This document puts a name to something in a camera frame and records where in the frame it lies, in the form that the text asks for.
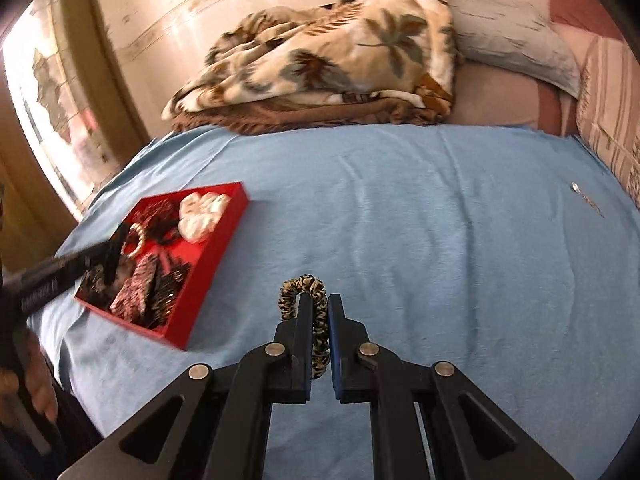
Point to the light blue blanket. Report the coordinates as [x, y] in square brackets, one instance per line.
[450, 260]

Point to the brown quilted blanket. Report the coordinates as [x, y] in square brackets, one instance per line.
[280, 117]

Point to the pink bed sheet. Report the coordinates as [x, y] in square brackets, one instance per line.
[495, 100]

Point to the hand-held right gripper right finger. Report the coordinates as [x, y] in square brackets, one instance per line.
[336, 350]

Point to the dark red dotted scrunchie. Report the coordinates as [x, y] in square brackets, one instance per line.
[150, 209]

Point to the pink striped scrunchie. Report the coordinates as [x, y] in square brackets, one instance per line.
[135, 290]

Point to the white dotted scrunchie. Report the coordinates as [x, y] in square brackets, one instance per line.
[202, 215]

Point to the leaf print blanket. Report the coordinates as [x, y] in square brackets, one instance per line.
[325, 55]

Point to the black claw hair clip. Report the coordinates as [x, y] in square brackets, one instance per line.
[170, 285]

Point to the red cardboard box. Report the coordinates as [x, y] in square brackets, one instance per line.
[205, 270]

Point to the person's left hand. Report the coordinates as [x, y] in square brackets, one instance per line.
[42, 380]

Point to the pink patterned cushion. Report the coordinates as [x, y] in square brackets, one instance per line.
[610, 100]

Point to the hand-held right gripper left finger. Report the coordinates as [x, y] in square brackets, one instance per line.
[300, 360]

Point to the silver hairpin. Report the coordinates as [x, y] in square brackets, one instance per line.
[582, 195]

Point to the pale blue pillow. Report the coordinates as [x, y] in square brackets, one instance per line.
[510, 35]

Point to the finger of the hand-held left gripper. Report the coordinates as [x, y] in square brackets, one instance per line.
[115, 255]

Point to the leopard print scrunchie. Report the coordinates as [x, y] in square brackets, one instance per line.
[320, 355]

